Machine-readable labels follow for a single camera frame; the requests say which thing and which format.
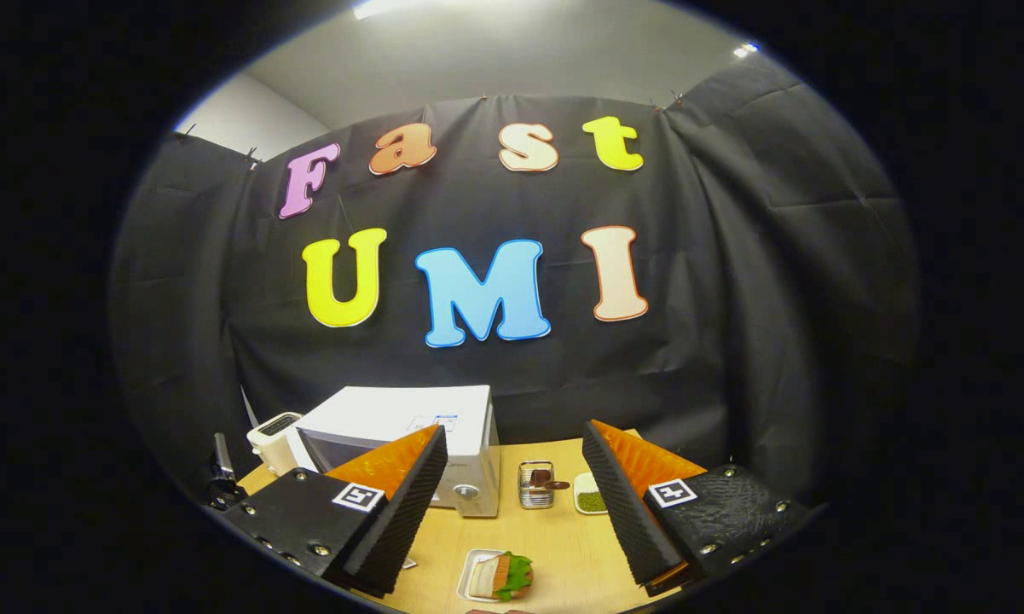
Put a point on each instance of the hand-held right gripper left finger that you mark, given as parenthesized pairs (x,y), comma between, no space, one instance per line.
(409,512)

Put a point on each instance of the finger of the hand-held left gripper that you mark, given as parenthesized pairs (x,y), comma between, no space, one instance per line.
(222,486)

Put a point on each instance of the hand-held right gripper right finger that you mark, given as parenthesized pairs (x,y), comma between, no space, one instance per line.
(622,512)

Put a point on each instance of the white microwave oven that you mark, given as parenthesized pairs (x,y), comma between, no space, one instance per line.
(409,414)

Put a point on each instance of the sandwich with green lettuce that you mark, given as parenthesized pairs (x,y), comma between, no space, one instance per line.
(503,576)

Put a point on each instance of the white divided bean dish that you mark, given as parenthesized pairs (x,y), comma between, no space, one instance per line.
(590,501)

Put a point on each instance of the white toaster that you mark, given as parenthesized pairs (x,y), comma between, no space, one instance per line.
(269,443)

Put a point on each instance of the brown wooden spoon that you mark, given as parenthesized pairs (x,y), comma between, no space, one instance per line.
(550,484)

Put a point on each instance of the metal mesh cup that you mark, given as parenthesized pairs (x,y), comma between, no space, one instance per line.
(535,495)

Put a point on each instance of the white rectangular plate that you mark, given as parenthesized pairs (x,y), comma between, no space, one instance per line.
(469,580)

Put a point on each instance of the black backdrop cloth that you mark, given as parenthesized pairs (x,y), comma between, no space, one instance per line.
(716,298)

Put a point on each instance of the small ceiling light panel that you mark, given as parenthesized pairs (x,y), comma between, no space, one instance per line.
(744,50)

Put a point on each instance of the large ceiling light panel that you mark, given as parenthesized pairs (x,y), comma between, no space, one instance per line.
(384,8)

